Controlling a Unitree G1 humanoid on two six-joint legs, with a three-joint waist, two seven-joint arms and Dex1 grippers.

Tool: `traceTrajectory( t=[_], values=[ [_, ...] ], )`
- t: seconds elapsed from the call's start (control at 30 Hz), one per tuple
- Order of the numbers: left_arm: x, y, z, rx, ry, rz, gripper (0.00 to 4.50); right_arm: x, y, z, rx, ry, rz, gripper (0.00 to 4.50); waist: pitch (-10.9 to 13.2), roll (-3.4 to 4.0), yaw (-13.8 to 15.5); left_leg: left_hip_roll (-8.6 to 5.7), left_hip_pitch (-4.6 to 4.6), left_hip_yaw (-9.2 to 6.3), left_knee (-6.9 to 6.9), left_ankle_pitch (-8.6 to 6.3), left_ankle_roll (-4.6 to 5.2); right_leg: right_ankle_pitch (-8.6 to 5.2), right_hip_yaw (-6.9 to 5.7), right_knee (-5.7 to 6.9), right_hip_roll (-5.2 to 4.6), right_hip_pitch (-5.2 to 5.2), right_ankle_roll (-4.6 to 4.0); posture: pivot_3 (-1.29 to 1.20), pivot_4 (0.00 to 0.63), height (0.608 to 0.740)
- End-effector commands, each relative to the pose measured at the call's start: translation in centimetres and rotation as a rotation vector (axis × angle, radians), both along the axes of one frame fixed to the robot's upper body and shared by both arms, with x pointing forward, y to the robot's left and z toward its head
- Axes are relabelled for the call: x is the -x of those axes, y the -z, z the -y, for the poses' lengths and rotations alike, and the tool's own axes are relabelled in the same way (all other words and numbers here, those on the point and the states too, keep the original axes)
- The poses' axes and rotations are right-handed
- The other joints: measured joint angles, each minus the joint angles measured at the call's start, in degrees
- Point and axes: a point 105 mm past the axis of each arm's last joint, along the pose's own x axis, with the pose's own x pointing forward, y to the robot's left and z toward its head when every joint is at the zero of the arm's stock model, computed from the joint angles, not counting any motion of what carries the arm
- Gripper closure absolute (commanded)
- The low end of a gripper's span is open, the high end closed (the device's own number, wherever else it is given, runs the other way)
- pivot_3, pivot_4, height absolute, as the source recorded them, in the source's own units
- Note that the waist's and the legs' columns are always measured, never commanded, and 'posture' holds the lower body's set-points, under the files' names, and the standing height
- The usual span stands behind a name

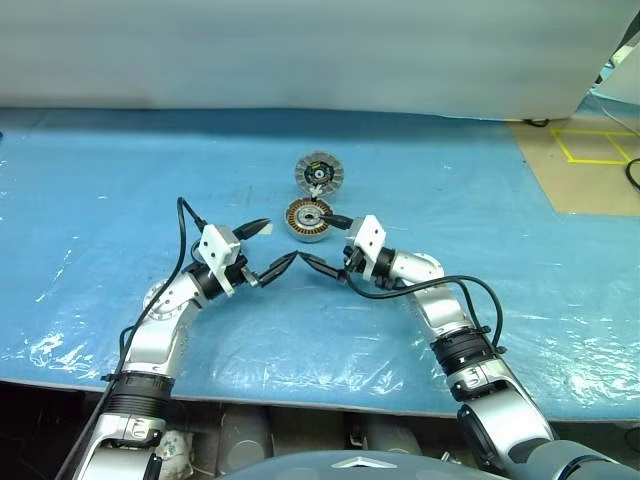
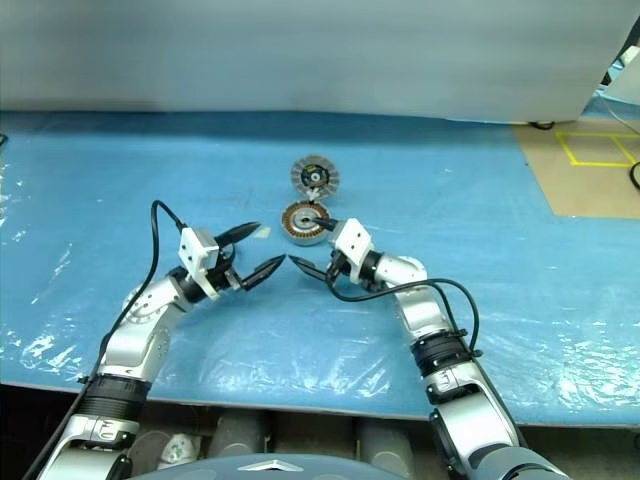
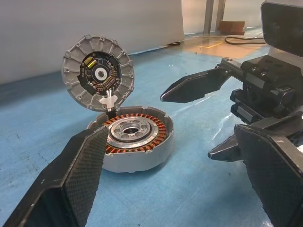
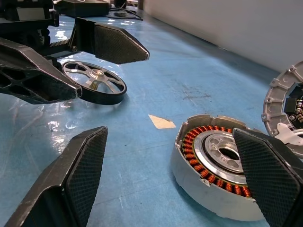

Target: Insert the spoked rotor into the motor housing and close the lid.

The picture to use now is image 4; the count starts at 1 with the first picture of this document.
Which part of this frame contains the black box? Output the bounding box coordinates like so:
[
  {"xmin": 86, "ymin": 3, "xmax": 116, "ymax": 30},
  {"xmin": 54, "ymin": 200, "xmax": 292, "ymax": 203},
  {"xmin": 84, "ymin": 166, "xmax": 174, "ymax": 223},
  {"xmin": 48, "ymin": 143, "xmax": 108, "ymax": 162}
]
[{"xmin": 54, "ymin": 0, "xmax": 110, "ymax": 18}]

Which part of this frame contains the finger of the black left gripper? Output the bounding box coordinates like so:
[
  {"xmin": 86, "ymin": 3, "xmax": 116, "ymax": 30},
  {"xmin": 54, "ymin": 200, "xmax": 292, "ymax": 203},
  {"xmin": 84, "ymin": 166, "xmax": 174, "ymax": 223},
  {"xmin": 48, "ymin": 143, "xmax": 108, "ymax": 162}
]
[
  {"xmin": 68, "ymin": 17, "xmax": 151, "ymax": 65},
  {"xmin": 0, "ymin": 37, "xmax": 83, "ymax": 105}
]

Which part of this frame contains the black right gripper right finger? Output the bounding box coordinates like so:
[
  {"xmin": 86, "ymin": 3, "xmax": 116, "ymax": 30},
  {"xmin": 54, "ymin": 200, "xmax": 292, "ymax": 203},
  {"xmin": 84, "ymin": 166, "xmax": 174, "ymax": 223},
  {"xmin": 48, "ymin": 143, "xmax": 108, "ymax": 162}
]
[{"xmin": 232, "ymin": 128, "xmax": 303, "ymax": 227}]

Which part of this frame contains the silver round motor cover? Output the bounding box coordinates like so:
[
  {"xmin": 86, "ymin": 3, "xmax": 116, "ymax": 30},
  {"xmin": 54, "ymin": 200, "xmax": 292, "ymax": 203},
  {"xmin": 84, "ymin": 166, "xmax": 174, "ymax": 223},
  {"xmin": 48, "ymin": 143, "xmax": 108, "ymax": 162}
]
[{"xmin": 261, "ymin": 61, "xmax": 303, "ymax": 159}]

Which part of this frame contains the beige tape piece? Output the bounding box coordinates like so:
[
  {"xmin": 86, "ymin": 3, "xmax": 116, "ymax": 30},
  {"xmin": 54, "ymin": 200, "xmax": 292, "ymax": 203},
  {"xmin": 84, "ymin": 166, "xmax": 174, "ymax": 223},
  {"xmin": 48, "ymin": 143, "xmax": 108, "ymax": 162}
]
[{"xmin": 148, "ymin": 114, "xmax": 177, "ymax": 130}]

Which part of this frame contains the black cable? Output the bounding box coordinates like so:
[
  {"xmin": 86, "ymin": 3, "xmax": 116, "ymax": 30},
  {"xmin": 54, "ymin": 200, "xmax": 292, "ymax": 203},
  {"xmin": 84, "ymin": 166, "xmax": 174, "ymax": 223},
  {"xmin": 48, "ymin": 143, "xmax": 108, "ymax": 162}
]
[{"xmin": 104, "ymin": 7, "xmax": 144, "ymax": 21}]

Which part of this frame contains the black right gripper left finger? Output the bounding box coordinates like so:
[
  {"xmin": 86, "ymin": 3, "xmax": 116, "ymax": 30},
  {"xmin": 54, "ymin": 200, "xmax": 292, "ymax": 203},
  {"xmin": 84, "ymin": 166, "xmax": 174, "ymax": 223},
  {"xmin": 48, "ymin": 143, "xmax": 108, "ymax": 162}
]
[{"xmin": 4, "ymin": 126, "xmax": 109, "ymax": 227}]

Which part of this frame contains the silver stator with copper coils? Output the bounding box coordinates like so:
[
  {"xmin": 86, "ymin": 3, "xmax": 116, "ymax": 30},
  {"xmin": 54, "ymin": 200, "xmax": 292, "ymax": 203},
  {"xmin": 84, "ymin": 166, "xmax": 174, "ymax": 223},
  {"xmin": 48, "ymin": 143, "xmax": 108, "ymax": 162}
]
[{"xmin": 170, "ymin": 114, "xmax": 266, "ymax": 222}]

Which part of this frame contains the silver spoked rotor black rim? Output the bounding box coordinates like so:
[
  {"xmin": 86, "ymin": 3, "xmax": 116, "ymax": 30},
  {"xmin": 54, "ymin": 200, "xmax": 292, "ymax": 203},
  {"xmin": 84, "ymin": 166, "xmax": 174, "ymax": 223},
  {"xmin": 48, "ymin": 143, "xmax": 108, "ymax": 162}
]
[{"xmin": 61, "ymin": 61, "xmax": 127, "ymax": 105}]

